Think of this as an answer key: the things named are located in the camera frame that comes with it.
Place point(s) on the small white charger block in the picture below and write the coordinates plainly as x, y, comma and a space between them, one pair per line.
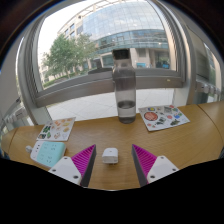
110, 155

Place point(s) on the sticker sheet with red sticker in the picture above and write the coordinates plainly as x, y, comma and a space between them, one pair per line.
163, 117

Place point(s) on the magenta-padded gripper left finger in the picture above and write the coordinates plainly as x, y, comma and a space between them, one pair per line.
65, 168

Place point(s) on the clear black-capped water bottle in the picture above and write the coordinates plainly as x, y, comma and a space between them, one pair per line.
125, 86

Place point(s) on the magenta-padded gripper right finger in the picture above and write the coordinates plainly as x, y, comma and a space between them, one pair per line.
162, 166

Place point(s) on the sticker sheet with green stickers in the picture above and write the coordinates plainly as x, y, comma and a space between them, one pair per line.
56, 129

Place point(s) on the grey window frame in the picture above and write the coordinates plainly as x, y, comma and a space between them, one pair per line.
83, 87

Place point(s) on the white power strip plug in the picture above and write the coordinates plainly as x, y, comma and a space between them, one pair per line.
29, 149

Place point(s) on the white and teal power strip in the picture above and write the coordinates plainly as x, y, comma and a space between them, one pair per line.
48, 153

